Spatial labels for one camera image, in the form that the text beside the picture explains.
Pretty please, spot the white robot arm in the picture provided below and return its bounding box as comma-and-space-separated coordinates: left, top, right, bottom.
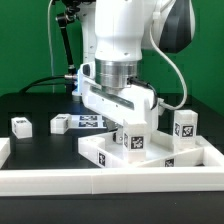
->
56, 0, 195, 133

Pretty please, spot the white U-shaped obstacle fence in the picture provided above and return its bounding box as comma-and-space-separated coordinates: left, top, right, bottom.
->
0, 137, 224, 196

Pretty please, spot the white square tabletop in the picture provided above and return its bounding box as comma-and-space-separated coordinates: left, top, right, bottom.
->
78, 131, 224, 168

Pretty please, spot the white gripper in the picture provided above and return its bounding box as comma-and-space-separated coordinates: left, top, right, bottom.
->
78, 62, 158, 132

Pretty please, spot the white marker tag sheet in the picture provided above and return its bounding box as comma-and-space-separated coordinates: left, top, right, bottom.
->
71, 115, 106, 129

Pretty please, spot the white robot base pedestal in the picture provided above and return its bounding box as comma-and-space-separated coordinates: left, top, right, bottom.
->
71, 6, 99, 103

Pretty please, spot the black cable bundle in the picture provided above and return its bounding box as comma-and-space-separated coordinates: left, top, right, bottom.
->
18, 6, 80, 94

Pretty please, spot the grey thin cable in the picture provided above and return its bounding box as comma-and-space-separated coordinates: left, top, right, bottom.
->
47, 0, 56, 94

